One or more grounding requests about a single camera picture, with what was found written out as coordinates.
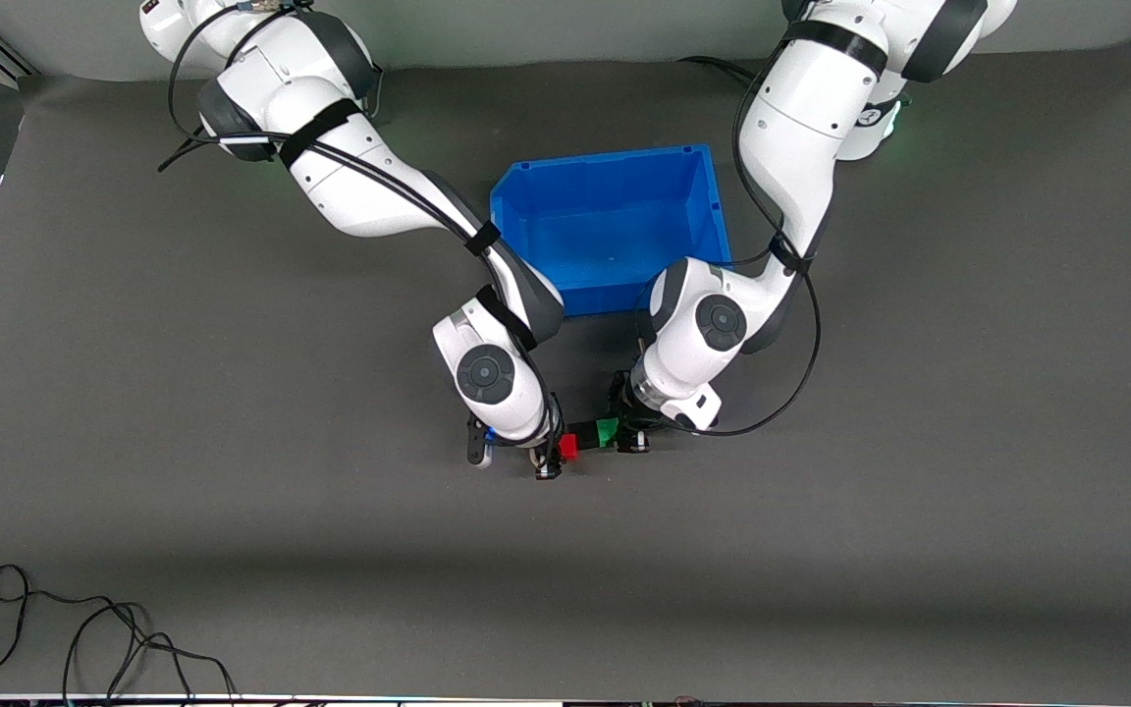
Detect black cables at right base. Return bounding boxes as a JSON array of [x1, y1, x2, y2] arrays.
[[359, 59, 386, 119]]

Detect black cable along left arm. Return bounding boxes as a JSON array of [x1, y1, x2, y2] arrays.
[[683, 39, 823, 439]]

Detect black cable along right arm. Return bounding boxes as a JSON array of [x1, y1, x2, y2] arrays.
[[157, 0, 504, 258]]

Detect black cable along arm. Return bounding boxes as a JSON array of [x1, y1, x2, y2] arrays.
[[157, 0, 504, 258], [683, 39, 823, 439]]

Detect black cables at base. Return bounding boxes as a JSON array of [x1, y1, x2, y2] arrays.
[[678, 54, 761, 87], [359, 59, 386, 119]]

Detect blue plastic storage bin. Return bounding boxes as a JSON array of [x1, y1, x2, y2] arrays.
[[490, 144, 733, 318]]

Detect black cables at left base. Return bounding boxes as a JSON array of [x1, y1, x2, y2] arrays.
[[678, 54, 761, 87]]

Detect dark grey table mat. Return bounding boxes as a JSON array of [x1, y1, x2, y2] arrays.
[[0, 44, 1131, 700]]

